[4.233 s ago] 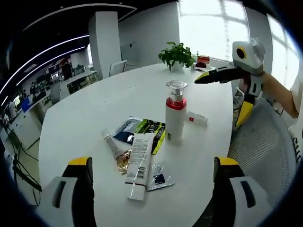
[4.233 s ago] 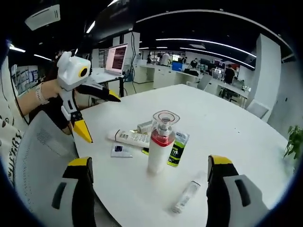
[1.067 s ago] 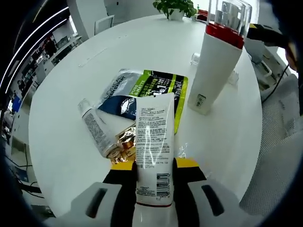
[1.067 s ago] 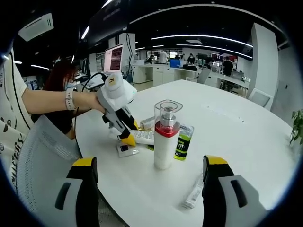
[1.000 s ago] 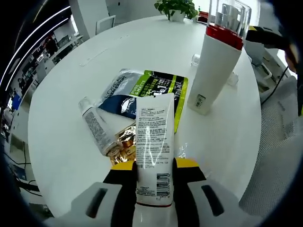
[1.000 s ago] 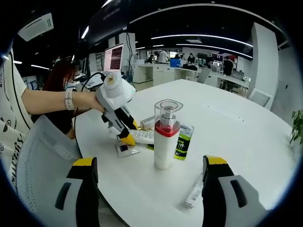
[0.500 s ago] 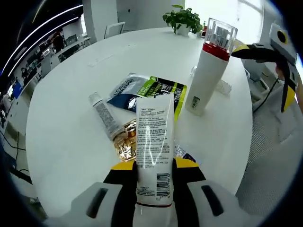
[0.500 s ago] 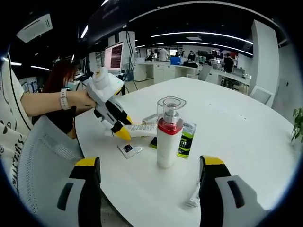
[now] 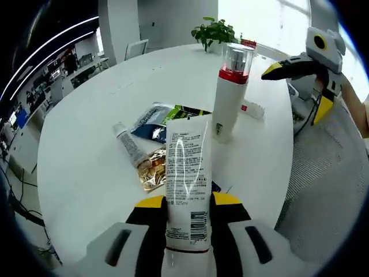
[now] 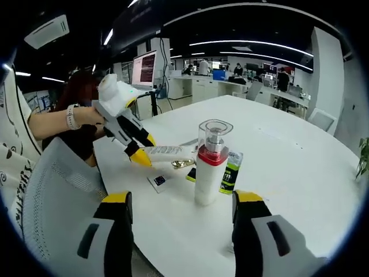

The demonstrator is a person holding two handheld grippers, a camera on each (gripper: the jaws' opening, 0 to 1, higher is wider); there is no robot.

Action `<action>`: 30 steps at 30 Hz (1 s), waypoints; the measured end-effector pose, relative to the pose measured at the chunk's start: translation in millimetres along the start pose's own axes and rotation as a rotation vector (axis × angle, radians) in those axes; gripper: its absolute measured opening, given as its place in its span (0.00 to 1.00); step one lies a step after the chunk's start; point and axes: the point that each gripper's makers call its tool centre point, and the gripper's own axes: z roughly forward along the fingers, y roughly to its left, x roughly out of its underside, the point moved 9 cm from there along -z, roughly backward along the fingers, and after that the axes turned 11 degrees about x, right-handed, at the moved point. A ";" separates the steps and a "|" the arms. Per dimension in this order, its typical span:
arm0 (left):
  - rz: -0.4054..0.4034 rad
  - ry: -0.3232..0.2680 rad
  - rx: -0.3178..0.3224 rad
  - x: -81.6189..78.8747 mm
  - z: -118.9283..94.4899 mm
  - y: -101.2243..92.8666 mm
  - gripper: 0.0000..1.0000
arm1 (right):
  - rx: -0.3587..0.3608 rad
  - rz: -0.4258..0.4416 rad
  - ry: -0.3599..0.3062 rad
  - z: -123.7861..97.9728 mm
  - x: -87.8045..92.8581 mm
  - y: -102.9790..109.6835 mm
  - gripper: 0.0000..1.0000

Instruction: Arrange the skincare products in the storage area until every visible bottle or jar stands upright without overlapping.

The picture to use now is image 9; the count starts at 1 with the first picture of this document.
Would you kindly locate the white red-collared skincare pump bottle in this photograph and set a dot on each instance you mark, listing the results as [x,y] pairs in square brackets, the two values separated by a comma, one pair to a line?
[229,101]

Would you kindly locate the red box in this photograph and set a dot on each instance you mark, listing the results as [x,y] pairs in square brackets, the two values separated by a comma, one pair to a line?
[249,43]

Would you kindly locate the small slim white tube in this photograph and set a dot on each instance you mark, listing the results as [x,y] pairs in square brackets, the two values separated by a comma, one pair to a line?
[129,142]

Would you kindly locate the grey mesh office chair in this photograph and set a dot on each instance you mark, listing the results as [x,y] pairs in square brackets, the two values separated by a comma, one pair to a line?
[325,187]

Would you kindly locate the potted green plant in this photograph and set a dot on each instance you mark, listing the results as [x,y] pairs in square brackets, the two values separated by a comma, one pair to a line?
[214,31]

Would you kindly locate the small white skincare bottle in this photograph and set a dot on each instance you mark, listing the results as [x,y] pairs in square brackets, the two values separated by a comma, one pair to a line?
[253,109]

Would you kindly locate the gold foil skincare sachet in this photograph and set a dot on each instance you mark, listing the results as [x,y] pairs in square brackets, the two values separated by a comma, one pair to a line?
[154,170]

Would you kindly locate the silver blue skincare sachet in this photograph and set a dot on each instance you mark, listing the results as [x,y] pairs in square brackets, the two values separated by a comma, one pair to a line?
[217,187]

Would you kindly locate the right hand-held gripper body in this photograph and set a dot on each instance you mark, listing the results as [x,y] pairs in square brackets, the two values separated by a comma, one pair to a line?
[325,49]

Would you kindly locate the white framed office chair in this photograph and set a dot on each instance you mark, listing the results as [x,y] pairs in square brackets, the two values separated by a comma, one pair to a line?
[137,49]

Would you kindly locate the large white skincare tube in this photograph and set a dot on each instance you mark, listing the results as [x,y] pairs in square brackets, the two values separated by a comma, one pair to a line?
[187,161]

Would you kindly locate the green black skincare sachet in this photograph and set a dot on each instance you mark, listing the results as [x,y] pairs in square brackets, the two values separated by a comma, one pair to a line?
[152,121]

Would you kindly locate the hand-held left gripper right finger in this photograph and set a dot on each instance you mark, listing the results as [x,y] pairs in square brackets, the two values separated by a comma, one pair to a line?
[242,245]

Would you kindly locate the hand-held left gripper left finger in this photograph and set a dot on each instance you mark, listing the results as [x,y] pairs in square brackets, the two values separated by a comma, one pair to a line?
[129,245]

